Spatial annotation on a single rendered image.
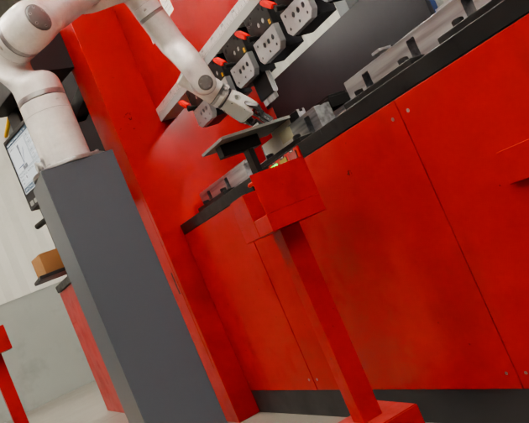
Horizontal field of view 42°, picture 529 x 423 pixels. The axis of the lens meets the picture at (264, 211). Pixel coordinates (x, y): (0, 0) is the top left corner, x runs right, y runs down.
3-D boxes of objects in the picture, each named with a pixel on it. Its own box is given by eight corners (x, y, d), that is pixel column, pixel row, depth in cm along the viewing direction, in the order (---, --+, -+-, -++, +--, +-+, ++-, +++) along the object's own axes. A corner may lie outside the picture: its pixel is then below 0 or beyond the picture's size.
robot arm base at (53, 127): (38, 170, 158) (7, 98, 159) (30, 191, 174) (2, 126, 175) (114, 147, 166) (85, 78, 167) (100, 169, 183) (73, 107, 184)
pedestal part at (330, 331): (353, 422, 179) (271, 233, 182) (371, 411, 181) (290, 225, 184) (364, 424, 174) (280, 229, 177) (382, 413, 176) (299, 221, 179)
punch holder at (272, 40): (262, 66, 221) (242, 21, 222) (283, 60, 225) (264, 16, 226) (282, 46, 208) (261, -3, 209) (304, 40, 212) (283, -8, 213)
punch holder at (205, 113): (200, 129, 274) (184, 91, 275) (218, 123, 278) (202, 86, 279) (213, 116, 261) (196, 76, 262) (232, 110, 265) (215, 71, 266)
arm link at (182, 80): (225, 81, 220) (221, 82, 229) (190, 59, 217) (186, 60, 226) (212, 104, 220) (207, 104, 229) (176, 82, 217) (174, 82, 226)
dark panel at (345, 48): (301, 172, 325) (264, 88, 327) (304, 171, 326) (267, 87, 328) (459, 75, 225) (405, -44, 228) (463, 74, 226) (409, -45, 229)
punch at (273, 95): (263, 107, 236) (253, 82, 236) (268, 106, 237) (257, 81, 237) (275, 96, 227) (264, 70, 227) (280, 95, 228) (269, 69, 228)
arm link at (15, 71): (36, 93, 163) (-2, 2, 164) (-3, 126, 174) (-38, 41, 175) (75, 91, 173) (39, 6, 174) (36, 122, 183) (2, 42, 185)
